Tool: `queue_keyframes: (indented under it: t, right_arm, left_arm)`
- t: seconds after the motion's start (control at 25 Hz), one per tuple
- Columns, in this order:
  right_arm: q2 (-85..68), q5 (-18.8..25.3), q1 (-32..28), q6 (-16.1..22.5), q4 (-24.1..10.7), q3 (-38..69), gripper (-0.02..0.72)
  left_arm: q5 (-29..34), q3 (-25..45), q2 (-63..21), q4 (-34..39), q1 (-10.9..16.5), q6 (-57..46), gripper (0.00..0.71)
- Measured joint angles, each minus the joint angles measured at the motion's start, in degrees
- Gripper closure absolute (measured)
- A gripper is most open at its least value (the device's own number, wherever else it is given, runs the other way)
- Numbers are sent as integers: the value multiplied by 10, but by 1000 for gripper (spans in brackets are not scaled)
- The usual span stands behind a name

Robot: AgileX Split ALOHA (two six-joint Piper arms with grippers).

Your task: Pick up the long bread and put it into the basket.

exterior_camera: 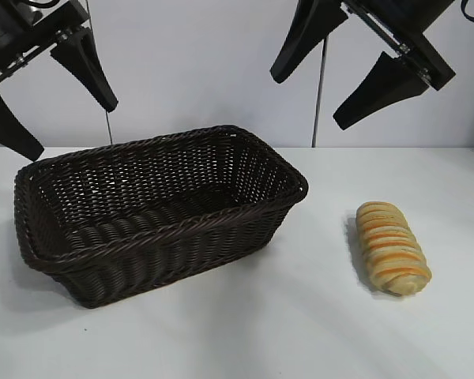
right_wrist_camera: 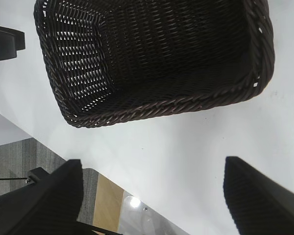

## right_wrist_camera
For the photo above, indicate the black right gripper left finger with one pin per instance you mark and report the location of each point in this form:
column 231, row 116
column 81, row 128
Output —
column 39, row 208

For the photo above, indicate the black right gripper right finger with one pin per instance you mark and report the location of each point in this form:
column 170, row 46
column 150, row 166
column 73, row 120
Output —
column 264, row 208

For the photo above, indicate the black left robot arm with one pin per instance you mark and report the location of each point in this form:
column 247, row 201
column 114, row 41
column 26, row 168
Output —
column 5, row 44

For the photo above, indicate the dark brown wicker basket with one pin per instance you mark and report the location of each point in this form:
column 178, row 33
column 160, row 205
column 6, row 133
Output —
column 161, row 61

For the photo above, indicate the light wooden board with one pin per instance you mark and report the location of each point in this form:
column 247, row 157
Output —
column 106, row 203

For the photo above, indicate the clear plastic sheet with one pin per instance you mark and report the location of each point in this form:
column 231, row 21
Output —
column 142, row 218

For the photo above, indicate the black metal bracket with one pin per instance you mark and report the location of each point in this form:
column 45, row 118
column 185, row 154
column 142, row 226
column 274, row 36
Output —
column 38, row 175

